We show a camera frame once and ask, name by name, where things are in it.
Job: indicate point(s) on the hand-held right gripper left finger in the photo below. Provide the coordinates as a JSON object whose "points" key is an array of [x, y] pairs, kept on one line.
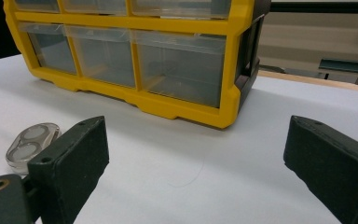
{"points": [[71, 161]]}

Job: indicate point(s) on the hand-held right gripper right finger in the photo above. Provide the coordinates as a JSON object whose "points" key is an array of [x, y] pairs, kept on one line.
{"points": [[335, 168]]}

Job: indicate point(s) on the clear oval plastic case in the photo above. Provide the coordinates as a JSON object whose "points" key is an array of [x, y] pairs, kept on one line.
{"points": [[28, 144]]}

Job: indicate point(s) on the light wooden board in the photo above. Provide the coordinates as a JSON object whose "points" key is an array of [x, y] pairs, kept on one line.
{"points": [[310, 79]]}

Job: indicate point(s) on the clear plastic drawer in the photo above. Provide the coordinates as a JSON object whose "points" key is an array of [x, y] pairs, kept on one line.
{"points": [[180, 71], [94, 6], [51, 53], [180, 7], [105, 59], [37, 4]]}

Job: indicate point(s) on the yellow black drawer cabinet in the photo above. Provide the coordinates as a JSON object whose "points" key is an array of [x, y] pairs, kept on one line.
{"points": [[180, 107]]}

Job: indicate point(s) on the black horizontal bar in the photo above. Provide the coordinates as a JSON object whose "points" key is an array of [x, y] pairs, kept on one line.
{"points": [[323, 6]]}

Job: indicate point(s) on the dark green metal rail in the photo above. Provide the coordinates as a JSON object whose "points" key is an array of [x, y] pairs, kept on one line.
{"points": [[343, 65]]}

